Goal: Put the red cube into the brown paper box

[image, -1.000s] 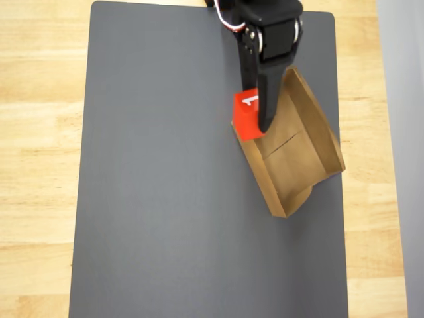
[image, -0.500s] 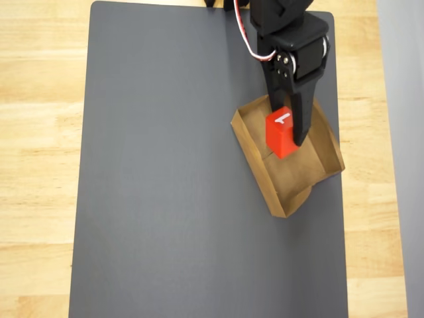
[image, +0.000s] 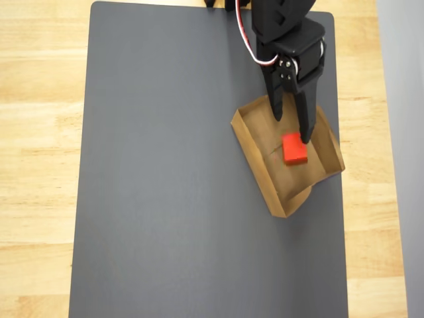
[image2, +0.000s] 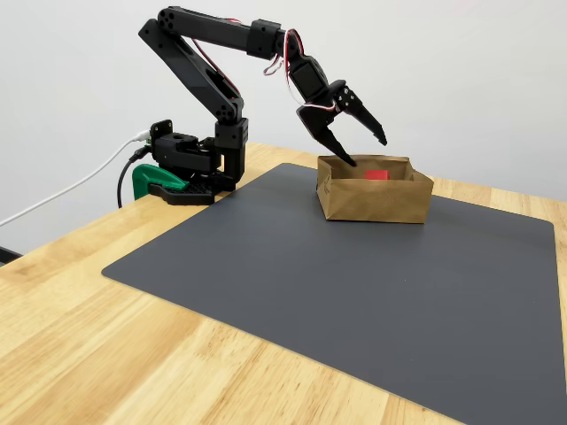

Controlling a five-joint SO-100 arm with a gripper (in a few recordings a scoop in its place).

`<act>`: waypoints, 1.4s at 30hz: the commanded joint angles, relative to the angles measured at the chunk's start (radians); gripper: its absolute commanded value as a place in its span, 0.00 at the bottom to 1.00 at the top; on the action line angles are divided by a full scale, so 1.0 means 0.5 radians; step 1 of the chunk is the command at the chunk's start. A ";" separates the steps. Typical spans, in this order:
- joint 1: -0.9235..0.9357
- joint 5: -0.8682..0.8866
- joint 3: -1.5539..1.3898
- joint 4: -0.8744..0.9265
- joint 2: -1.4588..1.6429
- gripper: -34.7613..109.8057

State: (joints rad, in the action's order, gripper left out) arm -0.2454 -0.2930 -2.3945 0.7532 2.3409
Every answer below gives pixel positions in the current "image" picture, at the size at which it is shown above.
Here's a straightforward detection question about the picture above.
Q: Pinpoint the red white servo cable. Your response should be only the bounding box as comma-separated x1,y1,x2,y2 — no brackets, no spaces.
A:
235,0,280,66

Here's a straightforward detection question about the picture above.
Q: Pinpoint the red cube with white mark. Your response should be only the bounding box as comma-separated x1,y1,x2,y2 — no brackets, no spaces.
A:
281,132,309,166

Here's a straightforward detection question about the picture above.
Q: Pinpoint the brown cardboard tray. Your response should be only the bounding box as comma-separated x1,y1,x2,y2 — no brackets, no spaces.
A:
230,94,346,219

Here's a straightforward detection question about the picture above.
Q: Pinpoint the grey rectangular mat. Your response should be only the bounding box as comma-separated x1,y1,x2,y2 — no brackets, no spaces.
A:
68,1,349,318

